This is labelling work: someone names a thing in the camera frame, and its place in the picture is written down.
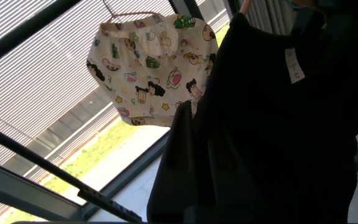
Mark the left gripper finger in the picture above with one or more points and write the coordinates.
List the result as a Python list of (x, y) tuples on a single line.
[(176, 174)]

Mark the cream printed garment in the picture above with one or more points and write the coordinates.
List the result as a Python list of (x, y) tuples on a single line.
[(151, 71)]

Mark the black garment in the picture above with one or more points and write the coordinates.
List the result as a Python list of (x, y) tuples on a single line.
[(275, 124)]

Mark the black clothes rack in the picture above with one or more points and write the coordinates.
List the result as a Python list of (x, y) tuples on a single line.
[(42, 165)]

